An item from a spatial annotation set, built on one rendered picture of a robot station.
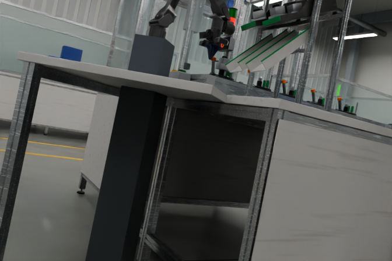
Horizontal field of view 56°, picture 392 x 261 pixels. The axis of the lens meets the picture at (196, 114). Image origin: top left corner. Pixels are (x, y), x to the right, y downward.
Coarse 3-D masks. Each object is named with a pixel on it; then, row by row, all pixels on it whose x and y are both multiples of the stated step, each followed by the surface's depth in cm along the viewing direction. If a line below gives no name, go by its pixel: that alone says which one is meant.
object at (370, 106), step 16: (272, 80) 770; (288, 80) 730; (320, 80) 661; (304, 96) 686; (336, 96) 658; (352, 96) 680; (368, 96) 702; (384, 96) 728; (368, 112) 707; (384, 112) 732
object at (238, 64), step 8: (288, 32) 162; (264, 40) 172; (272, 40) 160; (248, 48) 170; (256, 48) 171; (264, 48) 158; (240, 56) 169; (248, 56) 156; (232, 64) 168; (240, 64) 155
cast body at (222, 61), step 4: (224, 56) 188; (220, 60) 189; (224, 60) 187; (228, 60) 188; (216, 64) 189; (220, 64) 186; (224, 64) 187; (216, 68) 188; (220, 68) 186; (224, 68) 187
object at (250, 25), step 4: (304, 0) 164; (284, 4) 161; (288, 4) 162; (268, 12) 173; (268, 16) 173; (256, 20) 157; (260, 20) 157; (264, 20) 158; (244, 24) 165; (248, 24) 162; (252, 24) 159; (256, 24) 157; (260, 24) 158; (244, 28) 166; (248, 28) 163; (252, 28) 164; (256, 28) 170
